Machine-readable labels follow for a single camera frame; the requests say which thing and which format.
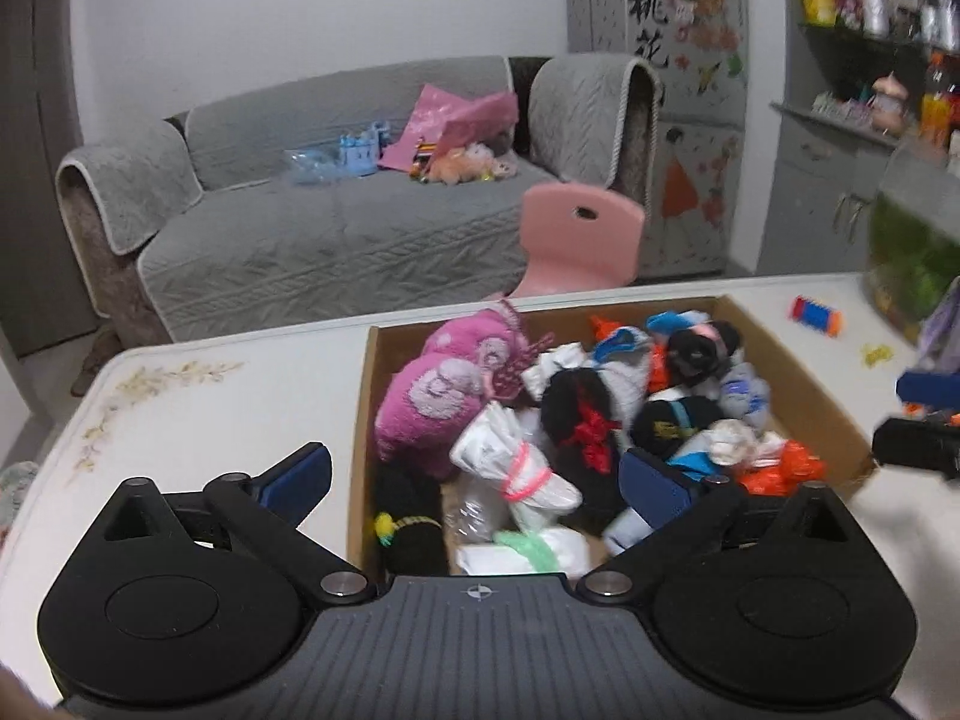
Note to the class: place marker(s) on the large silver can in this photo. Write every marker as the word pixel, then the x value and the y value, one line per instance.
pixel 874 1

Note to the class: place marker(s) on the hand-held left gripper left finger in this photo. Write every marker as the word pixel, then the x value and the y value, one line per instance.
pixel 292 484

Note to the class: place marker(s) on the patterned floor cushion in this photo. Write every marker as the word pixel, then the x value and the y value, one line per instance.
pixel 16 495

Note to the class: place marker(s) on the brown slippers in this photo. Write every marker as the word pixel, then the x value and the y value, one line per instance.
pixel 96 364

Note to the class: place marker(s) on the pink plastic bag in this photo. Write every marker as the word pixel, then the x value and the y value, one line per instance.
pixel 450 120

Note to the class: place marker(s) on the grey cabinet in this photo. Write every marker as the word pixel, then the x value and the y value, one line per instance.
pixel 810 187

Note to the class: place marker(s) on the small white sock bundle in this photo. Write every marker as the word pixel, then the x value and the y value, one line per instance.
pixel 731 439

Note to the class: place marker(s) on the pink teapot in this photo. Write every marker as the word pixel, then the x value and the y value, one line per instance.
pixel 889 105

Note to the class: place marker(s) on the small silver can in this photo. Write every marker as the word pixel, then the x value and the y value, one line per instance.
pixel 930 19
pixel 951 19

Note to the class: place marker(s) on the purple water bottle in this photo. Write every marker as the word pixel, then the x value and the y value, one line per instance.
pixel 945 337

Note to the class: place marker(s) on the small black sock bundle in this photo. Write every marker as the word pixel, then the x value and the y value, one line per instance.
pixel 690 352
pixel 660 427

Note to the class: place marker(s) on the striped colourful toy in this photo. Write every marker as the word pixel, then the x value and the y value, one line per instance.
pixel 422 161

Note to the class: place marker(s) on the orange sock bundle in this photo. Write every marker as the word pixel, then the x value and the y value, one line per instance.
pixel 787 465

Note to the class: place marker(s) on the white flower-print desktop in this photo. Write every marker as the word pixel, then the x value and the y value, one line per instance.
pixel 225 405

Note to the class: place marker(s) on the pink fuzzy sock bundle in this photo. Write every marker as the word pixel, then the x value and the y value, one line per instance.
pixel 427 405

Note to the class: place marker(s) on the grey door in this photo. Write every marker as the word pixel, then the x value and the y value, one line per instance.
pixel 37 165

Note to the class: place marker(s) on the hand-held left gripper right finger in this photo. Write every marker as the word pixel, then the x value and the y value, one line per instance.
pixel 656 487

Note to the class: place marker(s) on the white sock bundle pink tie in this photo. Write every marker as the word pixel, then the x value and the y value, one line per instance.
pixel 487 450

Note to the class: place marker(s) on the blue toy castle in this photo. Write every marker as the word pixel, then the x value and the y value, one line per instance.
pixel 360 157

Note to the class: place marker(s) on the pink plastic chair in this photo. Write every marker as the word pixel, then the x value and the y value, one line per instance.
pixel 570 247

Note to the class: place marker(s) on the black fuzzy sock red ribbon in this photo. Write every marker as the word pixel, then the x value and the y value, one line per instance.
pixel 577 397

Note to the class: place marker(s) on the black sock olive band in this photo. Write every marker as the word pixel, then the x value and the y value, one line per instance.
pixel 405 495

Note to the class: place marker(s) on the cardboard box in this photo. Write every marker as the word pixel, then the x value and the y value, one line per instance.
pixel 795 390

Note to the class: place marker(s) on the orange drink bottle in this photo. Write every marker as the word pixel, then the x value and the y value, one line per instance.
pixel 936 109

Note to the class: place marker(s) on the glass fish bowl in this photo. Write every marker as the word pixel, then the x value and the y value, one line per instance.
pixel 915 240

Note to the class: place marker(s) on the white knitted sock blue trim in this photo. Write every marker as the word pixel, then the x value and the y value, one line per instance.
pixel 626 382

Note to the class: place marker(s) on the orange plush toy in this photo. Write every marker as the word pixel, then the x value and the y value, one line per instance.
pixel 450 169

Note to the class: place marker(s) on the small orange plastic bag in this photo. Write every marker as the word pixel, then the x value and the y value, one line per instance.
pixel 604 330

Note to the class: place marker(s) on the white sock green tie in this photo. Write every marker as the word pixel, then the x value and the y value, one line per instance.
pixel 525 551

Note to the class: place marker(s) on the dark red bottle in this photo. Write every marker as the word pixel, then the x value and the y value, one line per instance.
pixel 955 105

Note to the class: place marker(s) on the pile of colourful trinkets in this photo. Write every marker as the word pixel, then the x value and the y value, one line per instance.
pixel 840 106

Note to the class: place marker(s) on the grey quilted sofa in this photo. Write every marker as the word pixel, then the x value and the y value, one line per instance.
pixel 337 240

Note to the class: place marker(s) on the yellow plastic tub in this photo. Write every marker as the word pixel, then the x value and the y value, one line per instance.
pixel 819 6

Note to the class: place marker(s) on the flower-sticker refrigerator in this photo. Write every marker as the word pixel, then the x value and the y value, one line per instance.
pixel 697 165

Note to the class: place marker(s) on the small yellow trinket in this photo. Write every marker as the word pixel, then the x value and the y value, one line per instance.
pixel 879 355

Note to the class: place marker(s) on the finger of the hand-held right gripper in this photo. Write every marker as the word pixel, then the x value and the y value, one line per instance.
pixel 919 446
pixel 930 384

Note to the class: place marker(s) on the orange blue toy block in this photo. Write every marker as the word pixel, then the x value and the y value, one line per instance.
pixel 817 315

